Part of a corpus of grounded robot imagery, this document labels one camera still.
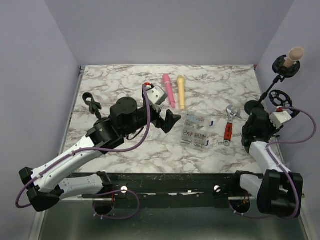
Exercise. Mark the orange handled adjustable wrench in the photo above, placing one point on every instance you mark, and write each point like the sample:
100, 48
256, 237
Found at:
232, 113

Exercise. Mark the yellow toy microphone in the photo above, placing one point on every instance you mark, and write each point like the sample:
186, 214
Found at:
181, 91

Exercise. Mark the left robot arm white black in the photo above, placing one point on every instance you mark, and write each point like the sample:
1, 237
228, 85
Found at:
124, 130

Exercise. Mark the beige pink toy microphone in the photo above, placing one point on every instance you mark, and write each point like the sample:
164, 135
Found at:
294, 55

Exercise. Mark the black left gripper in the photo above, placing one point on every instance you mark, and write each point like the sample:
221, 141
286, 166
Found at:
165, 125

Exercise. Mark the black tripod stand shock mount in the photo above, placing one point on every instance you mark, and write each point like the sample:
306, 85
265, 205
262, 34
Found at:
280, 98

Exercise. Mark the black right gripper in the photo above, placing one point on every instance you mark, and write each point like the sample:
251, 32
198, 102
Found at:
273, 130

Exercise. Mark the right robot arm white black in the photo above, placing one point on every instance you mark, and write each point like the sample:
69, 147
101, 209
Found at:
279, 192

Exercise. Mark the black stand with shock mount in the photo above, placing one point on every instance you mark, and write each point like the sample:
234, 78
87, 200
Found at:
282, 73

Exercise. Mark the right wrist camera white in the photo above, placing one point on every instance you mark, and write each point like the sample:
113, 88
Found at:
287, 116

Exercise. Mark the black round-base microphone stand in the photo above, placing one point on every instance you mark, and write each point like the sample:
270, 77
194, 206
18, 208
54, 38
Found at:
94, 106

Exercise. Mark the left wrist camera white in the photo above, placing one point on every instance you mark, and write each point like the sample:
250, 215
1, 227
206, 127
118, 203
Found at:
156, 96

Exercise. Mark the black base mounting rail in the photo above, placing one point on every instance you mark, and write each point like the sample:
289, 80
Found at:
174, 190

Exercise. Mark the clear plastic screw box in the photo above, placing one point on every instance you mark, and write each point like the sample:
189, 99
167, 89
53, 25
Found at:
195, 130

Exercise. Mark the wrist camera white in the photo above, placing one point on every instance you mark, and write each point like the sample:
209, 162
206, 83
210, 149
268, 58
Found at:
287, 116
156, 96

